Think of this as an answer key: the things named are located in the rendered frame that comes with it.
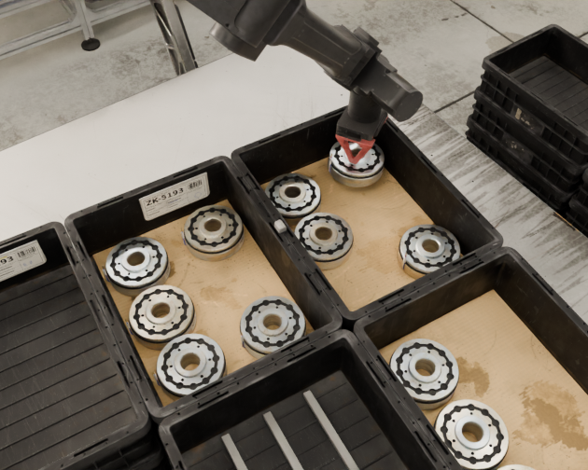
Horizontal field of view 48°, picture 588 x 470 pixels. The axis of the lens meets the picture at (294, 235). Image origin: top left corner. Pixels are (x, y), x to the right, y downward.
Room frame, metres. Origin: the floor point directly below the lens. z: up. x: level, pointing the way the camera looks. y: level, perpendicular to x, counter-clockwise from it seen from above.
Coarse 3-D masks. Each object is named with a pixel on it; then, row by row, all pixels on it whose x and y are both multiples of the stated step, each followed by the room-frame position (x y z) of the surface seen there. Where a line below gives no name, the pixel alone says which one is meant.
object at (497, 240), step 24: (312, 120) 0.91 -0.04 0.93; (264, 144) 0.86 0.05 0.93; (408, 144) 0.85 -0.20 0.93; (240, 168) 0.80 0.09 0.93; (432, 168) 0.79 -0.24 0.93; (264, 192) 0.74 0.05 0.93; (456, 192) 0.74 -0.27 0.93; (480, 216) 0.68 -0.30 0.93; (288, 240) 0.64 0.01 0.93; (312, 264) 0.59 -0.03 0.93; (456, 264) 0.59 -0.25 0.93; (408, 288) 0.55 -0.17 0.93; (360, 312) 0.50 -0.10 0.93
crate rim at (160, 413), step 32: (224, 160) 0.81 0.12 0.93; (128, 192) 0.74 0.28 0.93; (64, 224) 0.68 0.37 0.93; (288, 256) 0.61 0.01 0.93; (96, 288) 0.55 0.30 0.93; (320, 288) 0.55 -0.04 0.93; (128, 352) 0.44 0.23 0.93; (288, 352) 0.44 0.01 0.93; (224, 384) 0.39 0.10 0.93; (160, 416) 0.35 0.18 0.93
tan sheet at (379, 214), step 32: (320, 160) 0.91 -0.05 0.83; (352, 192) 0.83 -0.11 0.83; (384, 192) 0.83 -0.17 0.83; (352, 224) 0.75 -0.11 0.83; (384, 224) 0.75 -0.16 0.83; (416, 224) 0.75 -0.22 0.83; (352, 256) 0.68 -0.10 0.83; (384, 256) 0.68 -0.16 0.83; (352, 288) 0.61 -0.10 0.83; (384, 288) 0.61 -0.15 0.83
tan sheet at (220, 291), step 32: (96, 256) 0.68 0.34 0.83; (192, 256) 0.68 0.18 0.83; (256, 256) 0.68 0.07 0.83; (192, 288) 0.61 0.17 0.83; (224, 288) 0.61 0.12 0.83; (256, 288) 0.61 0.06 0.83; (128, 320) 0.55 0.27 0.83; (224, 320) 0.55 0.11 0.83; (160, 352) 0.49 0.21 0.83; (224, 352) 0.49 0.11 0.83
